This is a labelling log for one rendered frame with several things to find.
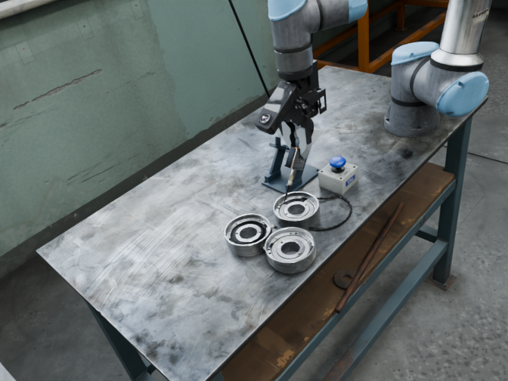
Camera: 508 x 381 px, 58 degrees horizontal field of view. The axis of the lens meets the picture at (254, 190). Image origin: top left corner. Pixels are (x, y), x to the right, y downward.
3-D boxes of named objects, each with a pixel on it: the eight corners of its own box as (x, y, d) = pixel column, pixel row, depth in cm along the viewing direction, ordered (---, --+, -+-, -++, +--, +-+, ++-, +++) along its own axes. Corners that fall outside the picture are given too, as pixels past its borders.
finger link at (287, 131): (309, 146, 108) (308, 113, 102) (292, 158, 105) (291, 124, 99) (298, 141, 110) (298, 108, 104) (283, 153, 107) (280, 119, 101)
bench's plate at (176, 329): (190, 404, 76) (187, 398, 75) (38, 256, 113) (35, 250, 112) (487, 101, 138) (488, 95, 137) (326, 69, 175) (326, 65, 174)
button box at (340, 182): (342, 196, 110) (342, 179, 107) (319, 187, 114) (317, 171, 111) (361, 178, 114) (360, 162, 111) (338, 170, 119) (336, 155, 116)
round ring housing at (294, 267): (321, 243, 98) (320, 229, 96) (310, 280, 91) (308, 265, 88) (275, 237, 102) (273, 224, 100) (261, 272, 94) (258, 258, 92)
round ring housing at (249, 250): (237, 266, 97) (233, 252, 94) (221, 237, 105) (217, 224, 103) (281, 247, 99) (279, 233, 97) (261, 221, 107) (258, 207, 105)
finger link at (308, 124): (317, 143, 99) (311, 106, 94) (312, 146, 98) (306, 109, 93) (300, 139, 102) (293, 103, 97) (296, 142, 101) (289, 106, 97)
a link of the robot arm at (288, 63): (294, 56, 86) (264, 50, 91) (297, 78, 89) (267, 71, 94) (319, 41, 90) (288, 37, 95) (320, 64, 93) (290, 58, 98)
